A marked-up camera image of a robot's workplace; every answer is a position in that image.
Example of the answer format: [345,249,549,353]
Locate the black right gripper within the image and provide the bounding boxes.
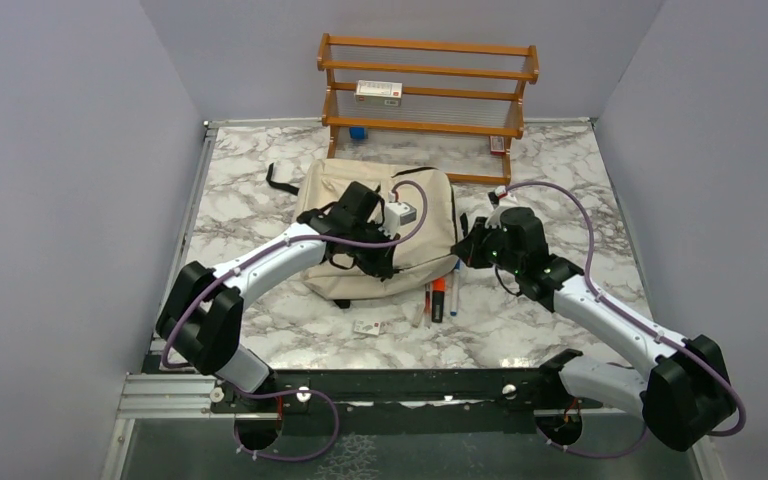
[454,215,524,275]

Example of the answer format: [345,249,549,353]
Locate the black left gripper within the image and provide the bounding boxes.
[346,219,400,278]

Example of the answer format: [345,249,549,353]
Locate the blue whiteboard marker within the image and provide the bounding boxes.
[449,260,462,317]

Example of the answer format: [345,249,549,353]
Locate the beige canvas backpack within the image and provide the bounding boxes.
[266,158,462,306]

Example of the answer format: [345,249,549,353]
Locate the orange highlighter marker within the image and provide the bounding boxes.
[431,277,446,323]

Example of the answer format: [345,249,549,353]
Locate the red pen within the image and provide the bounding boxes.
[422,283,432,328]

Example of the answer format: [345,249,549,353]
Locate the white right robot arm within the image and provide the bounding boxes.
[451,207,740,451]

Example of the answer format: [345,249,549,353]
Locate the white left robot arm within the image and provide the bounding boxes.
[155,182,417,411]

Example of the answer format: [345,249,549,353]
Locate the small blue object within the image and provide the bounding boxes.
[349,126,368,141]

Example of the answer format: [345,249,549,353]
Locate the small white eraser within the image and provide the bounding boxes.
[352,319,382,336]

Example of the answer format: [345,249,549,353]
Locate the small red box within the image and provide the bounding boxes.
[489,136,506,155]

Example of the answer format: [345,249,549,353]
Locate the white and grey box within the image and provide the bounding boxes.
[354,80,402,107]

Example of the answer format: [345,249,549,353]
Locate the orange wooden shelf rack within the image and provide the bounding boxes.
[316,33,540,185]

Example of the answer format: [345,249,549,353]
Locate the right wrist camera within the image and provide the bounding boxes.
[486,185,519,228]

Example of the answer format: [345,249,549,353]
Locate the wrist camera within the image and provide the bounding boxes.
[379,192,417,239]
[486,185,519,228]

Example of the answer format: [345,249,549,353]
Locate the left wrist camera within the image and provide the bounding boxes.
[379,192,417,239]

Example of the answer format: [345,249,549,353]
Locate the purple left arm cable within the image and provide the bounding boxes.
[161,180,429,462]

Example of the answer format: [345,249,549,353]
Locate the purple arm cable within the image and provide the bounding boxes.
[161,180,429,462]
[499,180,748,460]

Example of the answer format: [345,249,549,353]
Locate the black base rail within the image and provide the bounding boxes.
[210,368,599,437]

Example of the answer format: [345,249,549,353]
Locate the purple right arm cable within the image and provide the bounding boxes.
[499,180,748,460]

